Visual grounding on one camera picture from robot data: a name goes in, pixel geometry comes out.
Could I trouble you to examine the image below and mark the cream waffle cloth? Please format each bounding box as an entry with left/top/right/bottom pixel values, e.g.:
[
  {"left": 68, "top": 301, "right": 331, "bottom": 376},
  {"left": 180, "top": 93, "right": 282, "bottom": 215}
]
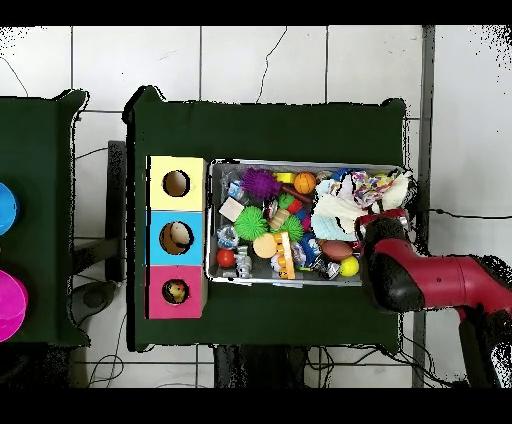
[{"left": 313, "top": 170, "right": 414, "bottom": 235}]

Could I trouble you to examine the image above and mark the white cloth with coloured dots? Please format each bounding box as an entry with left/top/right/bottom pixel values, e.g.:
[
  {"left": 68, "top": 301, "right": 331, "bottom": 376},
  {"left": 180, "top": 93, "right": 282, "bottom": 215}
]
[{"left": 350, "top": 170, "right": 395, "bottom": 209}]

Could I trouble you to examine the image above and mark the mint green cloth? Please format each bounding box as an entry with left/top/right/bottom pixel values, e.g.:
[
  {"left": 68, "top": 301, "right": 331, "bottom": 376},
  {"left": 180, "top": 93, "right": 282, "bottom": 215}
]
[{"left": 310, "top": 215, "right": 358, "bottom": 243}]

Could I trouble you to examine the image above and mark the silver mesh bin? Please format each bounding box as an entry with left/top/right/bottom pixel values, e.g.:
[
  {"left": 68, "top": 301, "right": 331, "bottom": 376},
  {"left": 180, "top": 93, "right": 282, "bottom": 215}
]
[{"left": 205, "top": 158, "right": 406, "bottom": 288}]

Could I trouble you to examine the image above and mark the wooden box with three holes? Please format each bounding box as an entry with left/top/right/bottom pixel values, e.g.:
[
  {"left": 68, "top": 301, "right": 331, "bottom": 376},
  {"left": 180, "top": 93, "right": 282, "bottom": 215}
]
[{"left": 145, "top": 154, "right": 209, "bottom": 320}]

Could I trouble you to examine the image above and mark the brown toy football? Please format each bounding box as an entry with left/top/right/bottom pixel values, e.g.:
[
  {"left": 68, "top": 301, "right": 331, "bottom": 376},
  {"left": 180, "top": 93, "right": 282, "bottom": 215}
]
[{"left": 319, "top": 239, "right": 354, "bottom": 262}]

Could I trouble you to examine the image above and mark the small orange basketball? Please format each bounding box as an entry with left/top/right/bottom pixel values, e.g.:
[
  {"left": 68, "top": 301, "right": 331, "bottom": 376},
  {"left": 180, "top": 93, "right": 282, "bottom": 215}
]
[{"left": 293, "top": 171, "right": 318, "bottom": 195}]

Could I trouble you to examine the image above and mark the green spiky ball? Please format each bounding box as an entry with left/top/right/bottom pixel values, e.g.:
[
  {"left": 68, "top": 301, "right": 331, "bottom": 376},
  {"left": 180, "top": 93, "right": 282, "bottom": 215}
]
[
  {"left": 279, "top": 215, "right": 304, "bottom": 242},
  {"left": 233, "top": 206, "right": 269, "bottom": 242}
]

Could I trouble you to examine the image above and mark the orange toy brick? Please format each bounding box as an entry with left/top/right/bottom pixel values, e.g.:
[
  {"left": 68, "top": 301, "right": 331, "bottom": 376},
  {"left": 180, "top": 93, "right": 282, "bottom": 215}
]
[{"left": 273, "top": 231, "right": 297, "bottom": 280}]

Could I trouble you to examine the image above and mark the purple spiky toy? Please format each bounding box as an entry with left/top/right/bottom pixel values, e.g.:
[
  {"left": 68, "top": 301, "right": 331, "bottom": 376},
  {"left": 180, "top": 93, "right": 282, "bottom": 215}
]
[{"left": 240, "top": 167, "right": 283, "bottom": 201}]

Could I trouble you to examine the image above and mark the dark green table cloth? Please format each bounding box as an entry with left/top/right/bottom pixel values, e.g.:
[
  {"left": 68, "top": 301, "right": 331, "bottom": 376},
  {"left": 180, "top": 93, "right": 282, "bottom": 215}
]
[
  {"left": 123, "top": 85, "right": 409, "bottom": 353},
  {"left": 0, "top": 89, "right": 91, "bottom": 347}
]

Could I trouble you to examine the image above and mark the plain wooden block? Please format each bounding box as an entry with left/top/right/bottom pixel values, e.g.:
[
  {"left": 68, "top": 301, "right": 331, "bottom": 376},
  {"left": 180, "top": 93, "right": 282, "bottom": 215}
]
[{"left": 218, "top": 196, "right": 246, "bottom": 222}]

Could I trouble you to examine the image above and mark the red rubber ball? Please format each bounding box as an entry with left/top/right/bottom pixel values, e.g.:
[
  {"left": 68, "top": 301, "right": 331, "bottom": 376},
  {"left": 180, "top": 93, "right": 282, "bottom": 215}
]
[{"left": 215, "top": 248, "right": 237, "bottom": 269}]

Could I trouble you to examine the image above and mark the yellow toy duck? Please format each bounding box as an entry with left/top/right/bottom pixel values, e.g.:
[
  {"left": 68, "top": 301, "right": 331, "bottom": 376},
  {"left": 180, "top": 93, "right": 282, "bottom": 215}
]
[{"left": 164, "top": 280, "right": 188, "bottom": 304}]

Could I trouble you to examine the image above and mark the black stand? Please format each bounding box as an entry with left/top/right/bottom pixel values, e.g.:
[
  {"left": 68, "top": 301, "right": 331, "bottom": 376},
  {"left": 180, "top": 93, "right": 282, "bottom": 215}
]
[{"left": 71, "top": 139, "right": 128, "bottom": 283}]

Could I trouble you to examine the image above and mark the blue bowl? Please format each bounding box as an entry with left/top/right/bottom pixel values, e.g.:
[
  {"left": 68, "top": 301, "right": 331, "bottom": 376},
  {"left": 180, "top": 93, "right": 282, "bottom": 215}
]
[{"left": 0, "top": 181, "right": 20, "bottom": 237}]

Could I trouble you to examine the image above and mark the magenta bowl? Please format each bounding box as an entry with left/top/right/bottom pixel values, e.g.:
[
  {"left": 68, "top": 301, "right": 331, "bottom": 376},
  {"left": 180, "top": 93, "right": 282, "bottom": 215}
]
[{"left": 0, "top": 269, "right": 29, "bottom": 343}]

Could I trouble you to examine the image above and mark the black cable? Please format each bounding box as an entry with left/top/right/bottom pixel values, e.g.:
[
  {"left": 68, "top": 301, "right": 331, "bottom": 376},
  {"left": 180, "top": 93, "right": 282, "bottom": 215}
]
[{"left": 423, "top": 207, "right": 512, "bottom": 221}]

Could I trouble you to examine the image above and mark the grey metal rail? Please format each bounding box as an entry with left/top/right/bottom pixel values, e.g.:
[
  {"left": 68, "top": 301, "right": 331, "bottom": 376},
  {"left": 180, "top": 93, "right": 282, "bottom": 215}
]
[{"left": 411, "top": 25, "right": 437, "bottom": 389}]

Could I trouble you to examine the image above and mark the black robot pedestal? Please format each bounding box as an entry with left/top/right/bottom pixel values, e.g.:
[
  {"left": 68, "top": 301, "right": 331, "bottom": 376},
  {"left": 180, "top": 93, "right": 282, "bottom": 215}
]
[{"left": 213, "top": 344, "right": 309, "bottom": 389}]

